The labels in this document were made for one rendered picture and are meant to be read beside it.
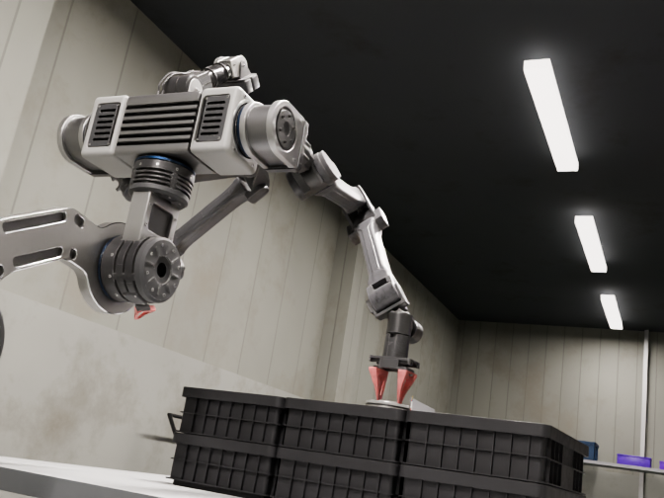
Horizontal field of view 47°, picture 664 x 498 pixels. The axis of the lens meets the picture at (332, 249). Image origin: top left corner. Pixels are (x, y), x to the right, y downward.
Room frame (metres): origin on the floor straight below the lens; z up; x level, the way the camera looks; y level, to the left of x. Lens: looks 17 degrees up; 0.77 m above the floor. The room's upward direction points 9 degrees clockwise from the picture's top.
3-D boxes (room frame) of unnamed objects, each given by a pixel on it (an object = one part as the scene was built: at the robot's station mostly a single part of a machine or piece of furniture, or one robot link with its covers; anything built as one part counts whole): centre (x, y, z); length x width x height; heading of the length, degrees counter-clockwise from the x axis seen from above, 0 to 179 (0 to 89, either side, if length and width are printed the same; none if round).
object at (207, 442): (2.01, 0.08, 0.76); 0.40 x 0.30 x 0.12; 149
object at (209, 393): (2.01, 0.08, 0.92); 0.40 x 0.30 x 0.02; 149
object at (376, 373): (1.74, -0.17, 1.00); 0.07 x 0.07 x 0.09; 60
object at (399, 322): (1.74, -0.18, 1.13); 0.07 x 0.06 x 0.07; 155
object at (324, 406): (1.86, -0.17, 0.92); 0.40 x 0.30 x 0.02; 149
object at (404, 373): (1.73, -0.19, 1.00); 0.07 x 0.07 x 0.09; 60
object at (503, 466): (1.70, -0.43, 0.87); 0.40 x 0.30 x 0.11; 149
